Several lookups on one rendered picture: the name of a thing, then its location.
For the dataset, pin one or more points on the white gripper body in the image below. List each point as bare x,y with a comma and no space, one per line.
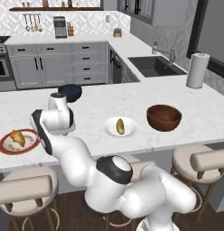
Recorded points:
58,101

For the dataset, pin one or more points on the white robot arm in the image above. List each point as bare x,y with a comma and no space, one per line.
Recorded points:
101,177

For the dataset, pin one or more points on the dark blue round bowl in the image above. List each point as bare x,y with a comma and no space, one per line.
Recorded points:
72,91

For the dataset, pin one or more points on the chicken drumstick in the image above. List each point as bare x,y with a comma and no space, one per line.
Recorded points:
18,137

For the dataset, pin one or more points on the brown wooden bowl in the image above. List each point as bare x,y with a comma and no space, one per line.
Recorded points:
164,118

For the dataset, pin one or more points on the grey base cupboard run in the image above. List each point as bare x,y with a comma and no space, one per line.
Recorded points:
59,64

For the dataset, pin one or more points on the black dishwasher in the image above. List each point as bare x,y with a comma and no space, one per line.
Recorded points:
116,68

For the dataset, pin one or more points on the steel oven range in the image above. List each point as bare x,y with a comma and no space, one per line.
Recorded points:
2,64

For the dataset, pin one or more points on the red plate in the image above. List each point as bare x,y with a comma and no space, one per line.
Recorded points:
5,147

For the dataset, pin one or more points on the wooden knife block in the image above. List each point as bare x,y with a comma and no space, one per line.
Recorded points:
70,30

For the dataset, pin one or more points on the grey cupboards under sink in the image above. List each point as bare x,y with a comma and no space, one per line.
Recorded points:
130,75

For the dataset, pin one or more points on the white plate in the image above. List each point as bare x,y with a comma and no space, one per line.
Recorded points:
132,127

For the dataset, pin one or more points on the hanging kitchen tool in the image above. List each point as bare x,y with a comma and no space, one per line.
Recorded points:
31,24
26,24
35,24
40,24

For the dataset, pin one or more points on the beige bar stool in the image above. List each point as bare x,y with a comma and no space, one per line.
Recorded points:
141,168
26,195
201,164

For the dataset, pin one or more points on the dark sink basin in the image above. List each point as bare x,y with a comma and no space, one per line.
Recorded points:
156,66

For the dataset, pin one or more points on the soap bottle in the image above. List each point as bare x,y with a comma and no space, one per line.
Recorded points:
154,48

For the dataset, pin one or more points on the grey tap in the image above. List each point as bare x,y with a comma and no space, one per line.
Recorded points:
168,55

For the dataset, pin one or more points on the white paper towel roll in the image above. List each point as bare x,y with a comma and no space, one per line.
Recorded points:
197,72

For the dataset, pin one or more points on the dark framed window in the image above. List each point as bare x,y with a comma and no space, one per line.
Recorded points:
211,36

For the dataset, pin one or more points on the tool rail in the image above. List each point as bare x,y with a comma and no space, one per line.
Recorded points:
32,14

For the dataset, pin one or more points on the dark wooden wall shelf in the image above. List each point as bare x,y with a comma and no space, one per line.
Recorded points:
56,9

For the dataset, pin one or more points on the white wall socket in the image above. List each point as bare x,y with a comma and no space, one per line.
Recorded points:
107,19

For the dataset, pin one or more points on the grey wall cupboard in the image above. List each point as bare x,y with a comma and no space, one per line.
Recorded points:
141,10

